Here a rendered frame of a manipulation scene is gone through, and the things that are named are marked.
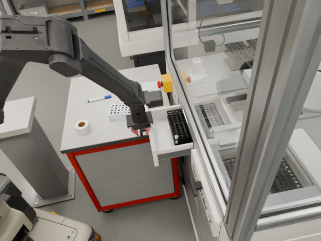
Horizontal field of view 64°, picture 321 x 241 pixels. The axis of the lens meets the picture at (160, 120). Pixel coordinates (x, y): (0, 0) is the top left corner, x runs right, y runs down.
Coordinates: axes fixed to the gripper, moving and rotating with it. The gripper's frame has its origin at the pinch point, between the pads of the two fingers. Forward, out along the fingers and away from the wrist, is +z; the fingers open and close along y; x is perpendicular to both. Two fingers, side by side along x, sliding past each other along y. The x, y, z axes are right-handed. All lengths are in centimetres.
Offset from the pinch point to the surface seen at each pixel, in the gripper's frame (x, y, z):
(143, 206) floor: 15, -9, 91
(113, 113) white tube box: 28.4, -13.4, 11.0
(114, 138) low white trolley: 13.8, -14.0, 14.7
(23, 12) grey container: 369, -156, 68
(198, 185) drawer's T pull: -28.9, 16.1, -1.0
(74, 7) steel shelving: 395, -81, 81
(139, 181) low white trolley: 14, -7, 56
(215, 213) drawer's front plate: -40.3, 17.9, -2.8
